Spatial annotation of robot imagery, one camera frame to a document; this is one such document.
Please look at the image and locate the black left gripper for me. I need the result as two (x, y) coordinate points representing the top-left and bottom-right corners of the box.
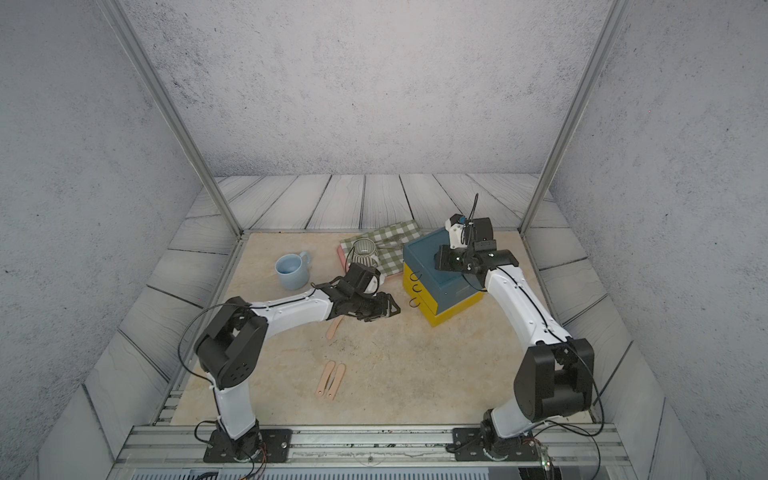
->
(350, 290), (404, 322)

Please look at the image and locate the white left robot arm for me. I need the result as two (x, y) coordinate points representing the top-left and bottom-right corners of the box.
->
(194, 279), (401, 442)

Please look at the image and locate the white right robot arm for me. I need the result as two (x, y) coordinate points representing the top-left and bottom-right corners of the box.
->
(435, 245), (595, 458)

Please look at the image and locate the teal drawer cabinet box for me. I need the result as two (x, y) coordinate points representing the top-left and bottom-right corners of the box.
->
(402, 226), (485, 316)

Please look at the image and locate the green striped ceramic cup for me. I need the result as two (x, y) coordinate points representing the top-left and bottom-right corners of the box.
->
(349, 238), (379, 267)

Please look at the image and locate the pink tray under cloth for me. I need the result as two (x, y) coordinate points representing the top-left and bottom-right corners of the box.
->
(337, 244), (349, 273)

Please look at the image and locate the green checkered cloth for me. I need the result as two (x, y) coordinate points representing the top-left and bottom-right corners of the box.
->
(339, 220), (422, 277)

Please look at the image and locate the light blue mug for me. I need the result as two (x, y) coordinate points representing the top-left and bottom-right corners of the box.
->
(274, 251), (311, 291)

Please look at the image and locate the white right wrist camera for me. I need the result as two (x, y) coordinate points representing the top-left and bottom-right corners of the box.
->
(445, 214), (467, 249)

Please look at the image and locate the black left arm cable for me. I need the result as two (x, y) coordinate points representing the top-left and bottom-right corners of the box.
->
(177, 245), (385, 448)

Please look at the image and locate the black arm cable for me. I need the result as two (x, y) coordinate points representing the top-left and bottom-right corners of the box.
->
(177, 245), (385, 448)
(460, 191), (606, 480)

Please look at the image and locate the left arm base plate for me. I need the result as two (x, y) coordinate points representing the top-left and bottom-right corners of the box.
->
(203, 428), (293, 466)

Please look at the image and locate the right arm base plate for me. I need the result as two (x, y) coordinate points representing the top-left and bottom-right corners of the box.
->
(445, 427), (540, 462)

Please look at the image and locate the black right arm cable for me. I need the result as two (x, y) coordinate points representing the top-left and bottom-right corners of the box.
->
(460, 191), (606, 480)

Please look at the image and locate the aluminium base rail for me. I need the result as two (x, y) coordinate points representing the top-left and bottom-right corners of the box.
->
(109, 425), (636, 479)

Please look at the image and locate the aluminium frame post right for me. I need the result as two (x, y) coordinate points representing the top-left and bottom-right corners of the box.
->
(518, 0), (631, 237)

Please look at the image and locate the aluminium frame post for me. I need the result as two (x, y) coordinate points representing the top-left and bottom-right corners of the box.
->
(97, 0), (244, 239)
(518, 0), (631, 237)

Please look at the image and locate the aluminium frame post left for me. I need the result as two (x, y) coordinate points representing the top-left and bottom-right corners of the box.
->
(97, 0), (244, 239)

